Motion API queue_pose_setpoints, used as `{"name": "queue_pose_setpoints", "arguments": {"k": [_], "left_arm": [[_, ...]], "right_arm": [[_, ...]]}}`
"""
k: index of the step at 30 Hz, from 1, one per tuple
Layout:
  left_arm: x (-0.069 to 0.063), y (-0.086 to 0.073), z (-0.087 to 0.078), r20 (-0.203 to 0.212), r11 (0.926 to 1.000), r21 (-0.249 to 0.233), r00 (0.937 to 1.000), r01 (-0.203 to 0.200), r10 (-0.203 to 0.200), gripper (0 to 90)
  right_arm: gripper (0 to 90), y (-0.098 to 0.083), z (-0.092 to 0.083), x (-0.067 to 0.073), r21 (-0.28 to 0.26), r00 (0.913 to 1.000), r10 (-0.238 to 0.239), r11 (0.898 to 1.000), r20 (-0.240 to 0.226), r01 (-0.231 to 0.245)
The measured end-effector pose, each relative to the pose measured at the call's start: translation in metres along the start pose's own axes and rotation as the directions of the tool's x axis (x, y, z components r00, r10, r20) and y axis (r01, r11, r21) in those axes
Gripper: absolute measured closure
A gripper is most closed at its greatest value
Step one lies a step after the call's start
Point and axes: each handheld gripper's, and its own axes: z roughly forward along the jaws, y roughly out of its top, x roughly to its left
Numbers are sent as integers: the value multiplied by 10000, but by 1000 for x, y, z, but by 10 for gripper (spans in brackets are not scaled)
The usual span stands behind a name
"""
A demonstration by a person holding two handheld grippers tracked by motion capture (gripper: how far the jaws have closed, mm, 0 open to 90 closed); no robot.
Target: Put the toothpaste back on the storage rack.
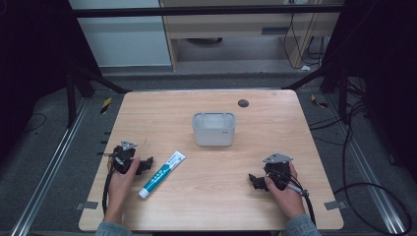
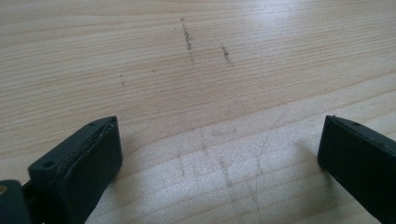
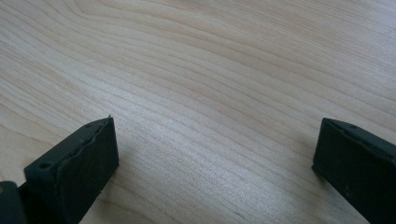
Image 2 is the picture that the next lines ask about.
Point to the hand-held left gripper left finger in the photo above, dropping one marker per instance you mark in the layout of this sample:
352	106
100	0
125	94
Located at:
79	168

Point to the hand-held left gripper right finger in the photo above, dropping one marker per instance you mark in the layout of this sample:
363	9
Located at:
358	161

